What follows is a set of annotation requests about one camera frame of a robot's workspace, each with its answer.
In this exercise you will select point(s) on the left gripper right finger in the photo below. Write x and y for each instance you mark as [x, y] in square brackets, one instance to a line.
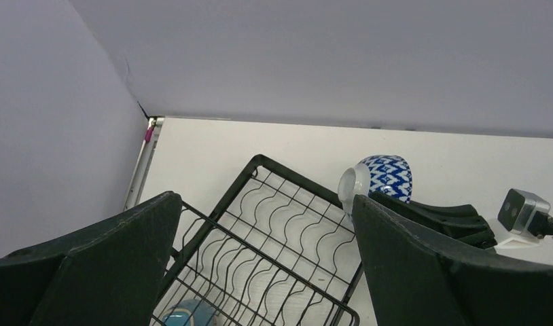
[417, 276]

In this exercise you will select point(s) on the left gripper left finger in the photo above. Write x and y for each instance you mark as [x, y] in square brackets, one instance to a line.
[108, 273]

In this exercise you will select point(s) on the red patterned upturned bowl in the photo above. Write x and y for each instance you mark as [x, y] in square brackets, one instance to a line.
[388, 174]

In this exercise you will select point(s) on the white and blue cup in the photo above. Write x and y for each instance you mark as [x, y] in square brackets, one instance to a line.
[190, 312]

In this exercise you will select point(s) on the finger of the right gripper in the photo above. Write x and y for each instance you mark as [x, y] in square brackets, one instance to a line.
[462, 223]

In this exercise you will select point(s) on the black wire dish rack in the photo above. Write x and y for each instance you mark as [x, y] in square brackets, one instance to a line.
[277, 249]

